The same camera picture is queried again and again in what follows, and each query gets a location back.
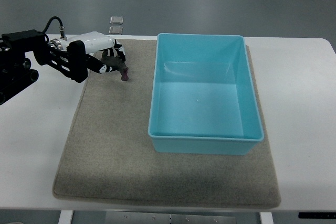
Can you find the blue plastic box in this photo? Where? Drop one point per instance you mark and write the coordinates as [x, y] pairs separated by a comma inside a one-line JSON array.
[[203, 97]]

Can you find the metal table frame bar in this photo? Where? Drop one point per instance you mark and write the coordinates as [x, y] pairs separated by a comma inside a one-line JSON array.
[[66, 216]]

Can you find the black table control panel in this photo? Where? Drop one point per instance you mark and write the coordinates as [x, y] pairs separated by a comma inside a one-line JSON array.
[[317, 215]]

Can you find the floor socket plate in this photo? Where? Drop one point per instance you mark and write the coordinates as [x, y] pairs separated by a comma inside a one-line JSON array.
[[115, 30], [116, 20]]

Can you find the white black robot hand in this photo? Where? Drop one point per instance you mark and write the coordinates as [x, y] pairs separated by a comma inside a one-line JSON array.
[[94, 44]]

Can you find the upper floor socket plate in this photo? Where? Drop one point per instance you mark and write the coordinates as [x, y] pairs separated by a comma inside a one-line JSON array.
[[116, 20]]

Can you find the brown hippo toy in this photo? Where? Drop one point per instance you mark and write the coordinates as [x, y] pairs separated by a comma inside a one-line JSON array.
[[116, 63]]

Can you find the grey felt mat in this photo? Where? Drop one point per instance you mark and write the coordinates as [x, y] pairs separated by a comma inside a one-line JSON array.
[[109, 157]]

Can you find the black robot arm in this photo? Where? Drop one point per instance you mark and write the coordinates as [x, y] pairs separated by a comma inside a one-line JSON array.
[[16, 71]]

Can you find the lower floor socket plate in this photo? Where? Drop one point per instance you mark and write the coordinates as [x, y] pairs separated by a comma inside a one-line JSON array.
[[115, 30]]

